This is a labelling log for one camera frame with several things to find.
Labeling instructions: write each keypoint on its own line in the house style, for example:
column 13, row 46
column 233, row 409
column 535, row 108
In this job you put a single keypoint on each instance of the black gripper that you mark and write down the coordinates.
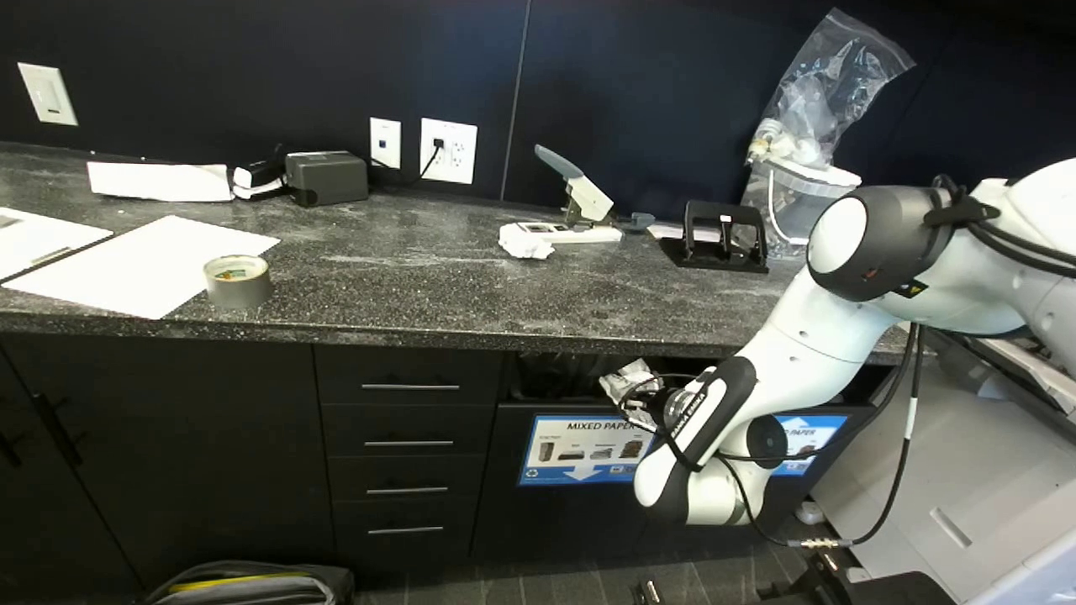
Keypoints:
column 674, row 406

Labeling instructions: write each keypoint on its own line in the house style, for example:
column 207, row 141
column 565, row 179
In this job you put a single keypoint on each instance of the white tissue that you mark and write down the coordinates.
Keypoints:
column 630, row 390
column 526, row 239

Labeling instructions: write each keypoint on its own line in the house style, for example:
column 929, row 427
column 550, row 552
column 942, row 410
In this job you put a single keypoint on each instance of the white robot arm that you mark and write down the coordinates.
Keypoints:
column 817, row 337

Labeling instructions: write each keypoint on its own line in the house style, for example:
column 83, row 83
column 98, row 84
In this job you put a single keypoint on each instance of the black bin liner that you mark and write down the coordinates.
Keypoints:
column 550, row 380

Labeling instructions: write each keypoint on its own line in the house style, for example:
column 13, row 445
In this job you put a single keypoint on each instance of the black recycling bin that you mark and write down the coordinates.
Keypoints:
column 560, row 514

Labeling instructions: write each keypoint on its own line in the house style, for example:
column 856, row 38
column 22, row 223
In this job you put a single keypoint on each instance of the mixed paper sign down arrow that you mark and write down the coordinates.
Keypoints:
column 571, row 453

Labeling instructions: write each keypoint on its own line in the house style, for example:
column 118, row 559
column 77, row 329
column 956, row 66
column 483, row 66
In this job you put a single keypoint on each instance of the mixed paper sign up arrow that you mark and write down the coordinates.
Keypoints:
column 817, row 430

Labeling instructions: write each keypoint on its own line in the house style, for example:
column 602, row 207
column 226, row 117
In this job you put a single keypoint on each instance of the flat white bar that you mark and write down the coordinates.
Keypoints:
column 590, row 236

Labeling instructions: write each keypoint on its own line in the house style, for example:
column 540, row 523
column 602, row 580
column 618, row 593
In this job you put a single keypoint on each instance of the small black floor item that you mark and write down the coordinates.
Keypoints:
column 645, row 590

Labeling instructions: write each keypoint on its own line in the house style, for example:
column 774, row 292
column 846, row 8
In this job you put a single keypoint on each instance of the black floor equipment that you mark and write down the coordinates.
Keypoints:
column 853, row 581

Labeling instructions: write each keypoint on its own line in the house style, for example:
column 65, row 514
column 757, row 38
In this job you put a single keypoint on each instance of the grey white office printer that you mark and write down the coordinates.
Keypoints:
column 962, row 471

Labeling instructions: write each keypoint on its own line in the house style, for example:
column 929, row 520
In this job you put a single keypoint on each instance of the black drawer front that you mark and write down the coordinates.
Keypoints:
column 346, row 471
column 340, row 426
column 354, row 550
column 336, row 372

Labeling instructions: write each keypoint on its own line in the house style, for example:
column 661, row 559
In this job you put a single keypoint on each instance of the white outlet plate with plug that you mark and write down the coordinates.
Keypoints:
column 449, row 153

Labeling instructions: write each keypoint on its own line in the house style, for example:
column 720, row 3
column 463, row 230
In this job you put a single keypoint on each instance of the clear plastic bag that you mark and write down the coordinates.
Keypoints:
column 835, row 90

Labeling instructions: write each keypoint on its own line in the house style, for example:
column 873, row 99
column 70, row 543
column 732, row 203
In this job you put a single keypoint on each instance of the black box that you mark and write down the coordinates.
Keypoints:
column 327, row 177

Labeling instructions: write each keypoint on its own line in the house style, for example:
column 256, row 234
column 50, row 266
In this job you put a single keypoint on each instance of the black backpack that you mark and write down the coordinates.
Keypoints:
column 253, row 581

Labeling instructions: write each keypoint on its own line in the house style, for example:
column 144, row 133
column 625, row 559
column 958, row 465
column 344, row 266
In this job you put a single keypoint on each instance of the black cabinet door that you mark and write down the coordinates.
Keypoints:
column 203, row 449
column 33, row 539

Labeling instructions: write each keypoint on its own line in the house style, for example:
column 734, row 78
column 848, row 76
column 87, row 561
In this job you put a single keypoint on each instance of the small black white device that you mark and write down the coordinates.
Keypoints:
column 256, row 179

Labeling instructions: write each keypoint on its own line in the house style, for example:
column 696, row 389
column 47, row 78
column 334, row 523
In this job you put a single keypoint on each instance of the white paper sheet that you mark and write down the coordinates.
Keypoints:
column 140, row 266
column 46, row 236

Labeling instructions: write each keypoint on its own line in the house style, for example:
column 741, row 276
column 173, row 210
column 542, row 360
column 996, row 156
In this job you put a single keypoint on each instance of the folded white paper stack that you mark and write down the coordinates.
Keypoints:
column 157, row 183

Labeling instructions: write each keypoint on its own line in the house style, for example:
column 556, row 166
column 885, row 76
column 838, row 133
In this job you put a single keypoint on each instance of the white wall plate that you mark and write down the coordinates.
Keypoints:
column 385, row 141

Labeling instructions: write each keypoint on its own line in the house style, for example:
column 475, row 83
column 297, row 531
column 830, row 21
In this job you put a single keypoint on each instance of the white light switch plate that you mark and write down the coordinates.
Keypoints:
column 47, row 93

